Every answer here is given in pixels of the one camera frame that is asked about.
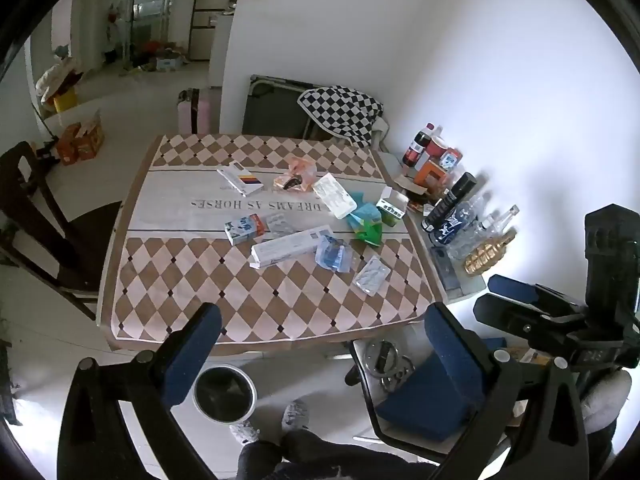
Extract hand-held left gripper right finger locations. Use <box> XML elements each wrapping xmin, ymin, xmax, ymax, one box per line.
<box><xmin>424</xmin><ymin>302</ymin><xmax>591</xmax><ymax>480</ymax></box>

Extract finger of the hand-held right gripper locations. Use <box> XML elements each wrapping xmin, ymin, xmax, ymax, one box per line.
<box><xmin>472</xmin><ymin>294</ymin><xmax>581</xmax><ymax>348</ymax></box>
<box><xmin>486</xmin><ymin>274</ymin><xmax>587</xmax><ymax>313</ymax></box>

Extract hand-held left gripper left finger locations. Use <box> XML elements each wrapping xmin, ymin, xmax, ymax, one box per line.
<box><xmin>57</xmin><ymin>302</ymin><xmax>223</xmax><ymax>480</ymax></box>

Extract round trash bin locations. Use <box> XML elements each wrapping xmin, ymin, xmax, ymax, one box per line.
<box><xmin>192</xmin><ymin>366</ymin><xmax>257</xmax><ymax>423</ymax></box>

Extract orange plastic wrapper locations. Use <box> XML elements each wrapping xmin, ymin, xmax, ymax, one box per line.
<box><xmin>273</xmin><ymin>155</ymin><xmax>318</xmax><ymax>193</ymax></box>

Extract person's right forearm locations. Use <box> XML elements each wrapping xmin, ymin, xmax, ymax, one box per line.
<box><xmin>580</xmin><ymin>371</ymin><xmax>633</xmax><ymax>436</ymax></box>

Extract gold grenade-shaped bottle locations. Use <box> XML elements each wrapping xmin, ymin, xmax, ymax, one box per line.
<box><xmin>462</xmin><ymin>230</ymin><xmax>518</xmax><ymax>277</ymax></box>

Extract blue cushioned chair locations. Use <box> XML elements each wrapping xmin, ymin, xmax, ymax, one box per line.
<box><xmin>345</xmin><ymin>337</ymin><xmax>531</xmax><ymax>463</ymax></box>

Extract clear glass bottle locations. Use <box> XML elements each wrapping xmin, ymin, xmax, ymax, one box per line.
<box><xmin>450</xmin><ymin>205</ymin><xmax>521</xmax><ymax>261</ymax></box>

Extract dark rectangular box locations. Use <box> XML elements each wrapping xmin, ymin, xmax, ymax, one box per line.
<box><xmin>431</xmin><ymin>246</ymin><xmax>463</xmax><ymax>293</ymax></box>

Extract brown checkered tablecloth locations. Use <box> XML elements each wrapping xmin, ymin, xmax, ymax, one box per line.
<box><xmin>97</xmin><ymin>132</ymin><xmax>446</xmax><ymax>346</ymax></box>

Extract clear plastic bottle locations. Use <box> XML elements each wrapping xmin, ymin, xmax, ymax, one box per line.
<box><xmin>432</xmin><ymin>195</ymin><xmax>488</xmax><ymax>248</ymax></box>

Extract grey shoe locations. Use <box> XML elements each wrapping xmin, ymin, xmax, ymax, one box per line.
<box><xmin>230</xmin><ymin>420</ymin><xmax>261</xmax><ymax>446</ymax></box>
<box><xmin>282</xmin><ymin>400</ymin><xmax>311</xmax><ymax>433</ymax></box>

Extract black spray can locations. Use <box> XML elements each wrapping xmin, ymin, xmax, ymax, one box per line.
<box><xmin>421</xmin><ymin>171</ymin><xmax>477</xmax><ymax>233</ymax></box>

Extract clear blister pack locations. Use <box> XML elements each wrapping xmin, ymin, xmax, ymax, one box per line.
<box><xmin>351</xmin><ymin>255</ymin><xmax>392</xmax><ymax>297</ymax></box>

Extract small blue and white box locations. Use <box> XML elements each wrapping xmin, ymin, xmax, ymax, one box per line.
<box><xmin>223</xmin><ymin>214</ymin><xmax>268</xmax><ymax>247</ymax></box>

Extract green packet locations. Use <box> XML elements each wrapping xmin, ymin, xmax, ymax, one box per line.
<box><xmin>352</xmin><ymin>220</ymin><xmax>383</xmax><ymax>246</ymax></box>

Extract long white box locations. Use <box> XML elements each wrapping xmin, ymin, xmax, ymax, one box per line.
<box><xmin>250</xmin><ymin>225</ymin><xmax>335</xmax><ymax>269</ymax></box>

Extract green and white box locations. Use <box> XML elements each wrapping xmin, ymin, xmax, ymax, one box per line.
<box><xmin>376</xmin><ymin>186</ymin><xmax>408</xmax><ymax>226</ymax></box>

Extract blue plastic bag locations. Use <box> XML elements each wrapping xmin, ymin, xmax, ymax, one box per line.
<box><xmin>315</xmin><ymin>236</ymin><xmax>353</xmax><ymax>273</ymax></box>

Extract silver blister pack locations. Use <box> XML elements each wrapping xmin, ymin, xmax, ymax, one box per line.
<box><xmin>265</xmin><ymin>212</ymin><xmax>298</xmax><ymax>238</ymax></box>

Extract teal packet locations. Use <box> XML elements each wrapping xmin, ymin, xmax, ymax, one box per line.
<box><xmin>345</xmin><ymin>202</ymin><xmax>383</xmax><ymax>231</ymax></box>

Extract dark wooden chair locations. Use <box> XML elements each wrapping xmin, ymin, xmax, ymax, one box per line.
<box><xmin>0</xmin><ymin>141</ymin><xmax>123</xmax><ymax>321</ymax></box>

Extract cola bottle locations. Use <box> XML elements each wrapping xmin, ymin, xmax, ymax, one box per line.
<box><xmin>402</xmin><ymin>122</ymin><xmax>436</xmax><ymax>168</ymax></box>

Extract person's legs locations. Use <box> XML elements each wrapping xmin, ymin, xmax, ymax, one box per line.
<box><xmin>237</xmin><ymin>430</ymin><xmax>451</xmax><ymax>480</ymax></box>

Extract white box with colour stripes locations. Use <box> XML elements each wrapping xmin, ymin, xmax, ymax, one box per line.
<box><xmin>216</xmin><ymin>161</ymin><xmax>264</xmax><ymax>197</ymax></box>

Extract white blister pack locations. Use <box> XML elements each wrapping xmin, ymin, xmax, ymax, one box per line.
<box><xmin>312</xmin><ymin>172</ymin><xmax>358</xmax><ymax>220</ymax></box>

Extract orange cardboard box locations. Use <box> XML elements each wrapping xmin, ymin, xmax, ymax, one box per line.
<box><xmin>56</xmin><ymin>122</ymin><xmax>83</xmax><ymax>166</ymax></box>
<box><xmin>75</xmin><ymin>110</ymin><xmax>106</xmax><ymax>161</ymax></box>

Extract pink suitcase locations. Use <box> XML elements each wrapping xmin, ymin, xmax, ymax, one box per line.
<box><xmin>177</xmin><ymin>87</ymin><xmax>212</xmax><ymax>135</ymax></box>

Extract black and white checkered blanket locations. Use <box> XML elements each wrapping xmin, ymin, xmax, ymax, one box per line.
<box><xmin>297</xmin><ymin>86</ymin><xmax>386</xmax><ymax>147</ymax></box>

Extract dark folding bed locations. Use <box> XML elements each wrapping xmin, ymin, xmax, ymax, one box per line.
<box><xmin>241</xmin><ymin>74</ymin><xmax>326</xmax><ymax>140</ymax></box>

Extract yellow bin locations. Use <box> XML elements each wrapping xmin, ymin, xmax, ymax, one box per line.
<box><xmin>52</xmin><ymin>85</ymin><xmax>81</xmax><ymax>113</ymax></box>

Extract white bag pile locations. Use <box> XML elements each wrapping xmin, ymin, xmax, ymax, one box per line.
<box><xmin>35</xmin><ymin>55</ymin><xmax>83</xmax><ymax>106</ymax></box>

